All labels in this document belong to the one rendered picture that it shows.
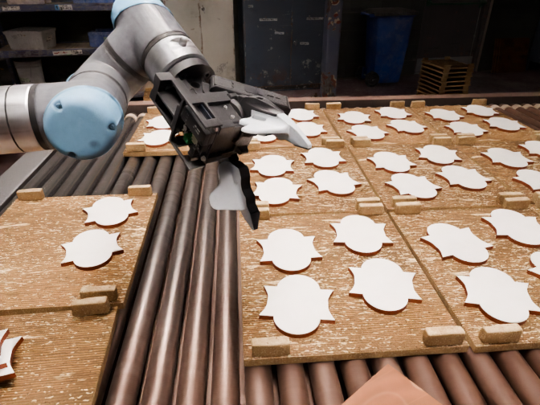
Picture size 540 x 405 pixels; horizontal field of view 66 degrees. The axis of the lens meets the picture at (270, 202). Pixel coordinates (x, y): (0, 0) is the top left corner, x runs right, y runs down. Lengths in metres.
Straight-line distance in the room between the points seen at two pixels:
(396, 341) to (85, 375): 0.47
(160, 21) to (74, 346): 0.49
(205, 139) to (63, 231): 0.62
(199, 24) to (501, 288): 4.90
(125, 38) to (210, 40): 4.85
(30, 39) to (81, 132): 5.09
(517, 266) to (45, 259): 0.93
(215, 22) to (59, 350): 4.93
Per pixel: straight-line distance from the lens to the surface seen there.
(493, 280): 0.88
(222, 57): 5.50
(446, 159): 1.36
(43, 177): 1.39
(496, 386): 0.74
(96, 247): 0.93
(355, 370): 0.69
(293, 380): 0.67
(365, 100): 1.89
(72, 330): 0.77
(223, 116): 0.49
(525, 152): 1.56
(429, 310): 0.79
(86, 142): 0.50
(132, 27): 0.61
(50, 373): 0.73
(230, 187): 0.53
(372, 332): 0.72
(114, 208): 1.06
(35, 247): 1.01
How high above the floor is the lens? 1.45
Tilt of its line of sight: 29 degrees down
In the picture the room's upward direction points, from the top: straight up
